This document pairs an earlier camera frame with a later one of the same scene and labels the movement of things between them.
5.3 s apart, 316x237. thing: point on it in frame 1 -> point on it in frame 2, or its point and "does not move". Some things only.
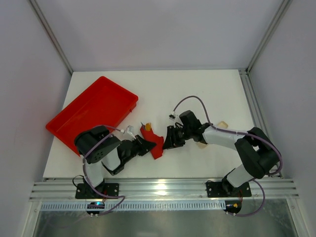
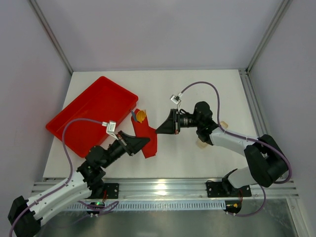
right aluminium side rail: x=254 y=105 does not move
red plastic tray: x=104 y=103 does not move
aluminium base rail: x=146 y=189 does not move
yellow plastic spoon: x=148 y=126 -> x=140 y=115
